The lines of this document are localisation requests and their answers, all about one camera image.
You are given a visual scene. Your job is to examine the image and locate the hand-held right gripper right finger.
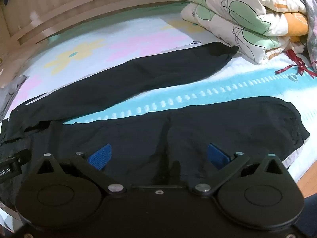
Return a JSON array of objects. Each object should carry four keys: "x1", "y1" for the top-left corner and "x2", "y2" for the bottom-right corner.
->
[{"x1": 189, "y1": 143, "x2": 286, "y2": 195}]

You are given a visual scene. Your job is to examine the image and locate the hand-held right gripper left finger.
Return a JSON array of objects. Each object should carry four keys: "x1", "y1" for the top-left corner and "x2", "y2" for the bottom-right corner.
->
[{"x1": 37, "y1": 143, "x2": 127, "y2": 195}]

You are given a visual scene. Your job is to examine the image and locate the black pants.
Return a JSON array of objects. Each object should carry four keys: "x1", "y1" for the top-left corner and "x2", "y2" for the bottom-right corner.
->
[{"x1": 0, "y1": 42, "x2": 310, "y2": 205}]

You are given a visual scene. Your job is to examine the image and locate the person's leg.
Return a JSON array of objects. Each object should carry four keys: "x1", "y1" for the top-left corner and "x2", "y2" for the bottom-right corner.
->
[{"x1": 296, "y1": 195, "x2": 317, "y2": 238}]

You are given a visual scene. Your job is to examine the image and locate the flower printed bed sheet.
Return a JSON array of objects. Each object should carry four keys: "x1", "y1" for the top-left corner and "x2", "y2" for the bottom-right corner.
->
[{"x1": 0, "y1": 1, "x2": 317, "y2": 179}]

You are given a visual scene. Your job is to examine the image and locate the red ribbon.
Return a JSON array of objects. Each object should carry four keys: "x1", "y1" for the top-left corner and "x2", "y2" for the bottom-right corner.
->
[{"x1": 275, "y1": 50, "x2": 317, "y2": 79}]

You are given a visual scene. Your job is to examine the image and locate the cream green-patterned pillows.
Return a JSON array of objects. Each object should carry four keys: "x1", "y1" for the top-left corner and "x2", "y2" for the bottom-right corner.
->
[{"x1": 173, "y1": 0, "x2": 310, "y2": 65}]

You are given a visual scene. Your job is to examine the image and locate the wooden headboard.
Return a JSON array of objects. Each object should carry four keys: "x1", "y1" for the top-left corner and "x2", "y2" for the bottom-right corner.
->
[{"x1": 0, "y1": 0, "x2": 185, "y2": 63}]

